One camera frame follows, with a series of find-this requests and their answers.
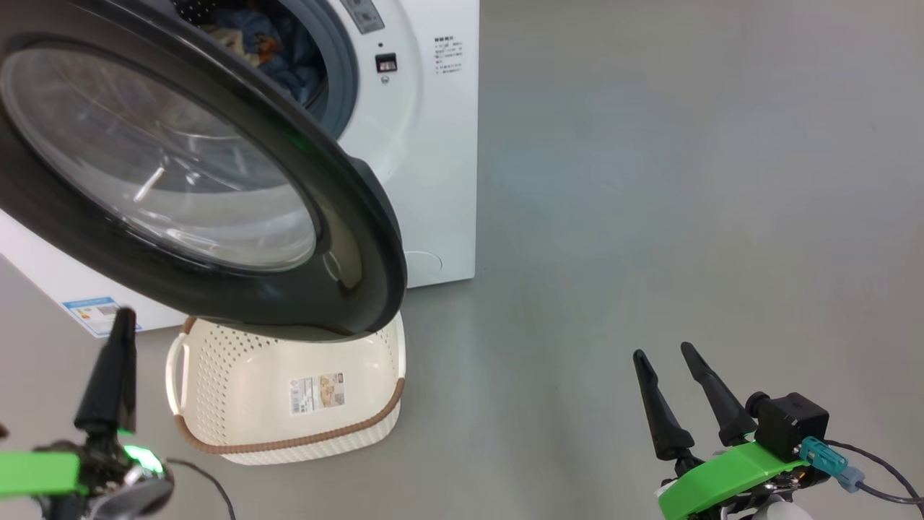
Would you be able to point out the basket label sticker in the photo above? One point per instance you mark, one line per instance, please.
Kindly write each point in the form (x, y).
(317, 393)

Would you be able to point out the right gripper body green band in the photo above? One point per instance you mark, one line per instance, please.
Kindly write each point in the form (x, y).
(715, 480)

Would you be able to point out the white washing machine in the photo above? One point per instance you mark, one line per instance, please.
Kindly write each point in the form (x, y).
(433, 180)

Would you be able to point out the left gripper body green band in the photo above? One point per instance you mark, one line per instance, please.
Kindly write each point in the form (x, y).
(36, 473)

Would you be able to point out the cream perforated laundry basket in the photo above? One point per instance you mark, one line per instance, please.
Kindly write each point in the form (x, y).
(238, 404)

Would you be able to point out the blue energy label sticker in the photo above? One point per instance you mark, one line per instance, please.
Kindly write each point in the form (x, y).
(97, 314)

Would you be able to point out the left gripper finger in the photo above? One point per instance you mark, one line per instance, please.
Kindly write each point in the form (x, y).
(108, 397)

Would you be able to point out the blue printed garment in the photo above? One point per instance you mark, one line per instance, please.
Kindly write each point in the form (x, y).
(296, 65)

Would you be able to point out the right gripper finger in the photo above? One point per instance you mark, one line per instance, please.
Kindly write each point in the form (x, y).
(733, 422)
(668, 433)

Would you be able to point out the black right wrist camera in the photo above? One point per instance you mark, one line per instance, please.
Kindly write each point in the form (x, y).
(790, 422)

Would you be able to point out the dark grey glass washer door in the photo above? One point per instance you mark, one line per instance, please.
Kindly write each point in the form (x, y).
(346, 238)

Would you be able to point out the teal right camera connector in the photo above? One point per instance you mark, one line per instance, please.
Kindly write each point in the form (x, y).
(830, 462)

